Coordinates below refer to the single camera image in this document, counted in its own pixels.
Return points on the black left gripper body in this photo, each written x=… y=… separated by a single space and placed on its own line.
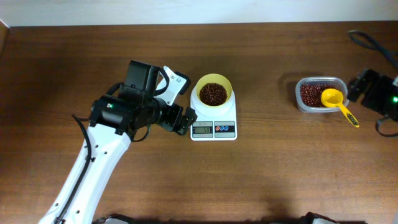
x=181 y=121

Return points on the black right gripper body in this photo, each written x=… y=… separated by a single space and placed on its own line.
x=359 y=86

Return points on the yellow plastic scoop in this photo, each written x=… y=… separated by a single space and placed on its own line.
x=334 y=98

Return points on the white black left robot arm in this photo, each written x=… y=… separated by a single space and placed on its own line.
x=146 y=97

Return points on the white digital kitchen scale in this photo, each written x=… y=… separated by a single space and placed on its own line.
x=214 y=123

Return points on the red beans in bowl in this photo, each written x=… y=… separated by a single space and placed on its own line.
x=213 y=94

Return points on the yellow plastic bowl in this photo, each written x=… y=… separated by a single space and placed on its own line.
x=214 y=78

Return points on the red azuki beans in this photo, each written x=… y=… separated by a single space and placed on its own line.
x=311 y=94

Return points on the clear plastic food container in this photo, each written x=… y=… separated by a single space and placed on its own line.
x=338 y=83

